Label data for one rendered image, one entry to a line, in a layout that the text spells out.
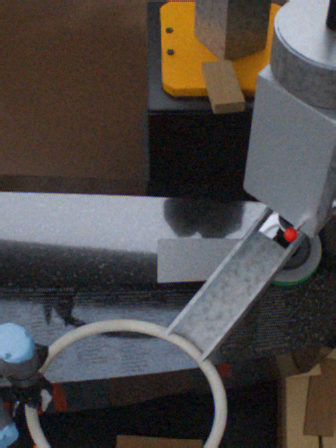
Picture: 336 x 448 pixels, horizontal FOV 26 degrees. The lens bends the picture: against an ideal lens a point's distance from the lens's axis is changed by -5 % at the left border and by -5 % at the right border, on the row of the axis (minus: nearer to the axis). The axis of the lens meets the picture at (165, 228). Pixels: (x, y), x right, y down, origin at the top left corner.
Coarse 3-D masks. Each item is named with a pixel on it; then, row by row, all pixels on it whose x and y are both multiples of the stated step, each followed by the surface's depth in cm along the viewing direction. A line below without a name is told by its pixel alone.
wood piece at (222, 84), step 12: (228, 60) 240; (204, 72) 238; (216, 72) 237; (228, 72) 237; (216, 84) 234; (228, 84) 234; (216, 96) 231; (228, 96) 231; (240, 96) 231; (216, 108) 231; (228, 108) 232; (240, 108) 233
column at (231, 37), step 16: (208, 0) 230; (224, 0) 220; (240, 0) 221; (256, 0) 226; (208, 16) 236; (224, 16) 226; (240, 16) 228; (256, 16) 233; (208, 32) 242; (224, 32) 232; (240, 32) 235; (256, 32) 240; (208, 48) 249; (224, 48) 238; (240, 48) 243; (256, 48) 247
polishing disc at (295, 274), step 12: (276, 216) 207; (264, 228) 205; (276, 228) 205; (312, 240) 203; (300, 252) 201; (312, 252) 201; (288, 264) 199; (300, 264) 199; (312, 264) 199; (276, 276) 197; (288, 276) 197; (300, 276) 197
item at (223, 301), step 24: (264, 216) 186; (240, 240) 184; (264, 240) 188; (240, 264) 187; (264, 264) 186; (216, 288) 186; (240, 288) 185; (264, 288) 182; (192, 312) 184; (216, 312) 184; (240, 312) 178; (192, 336) 182; (216, 336) 181
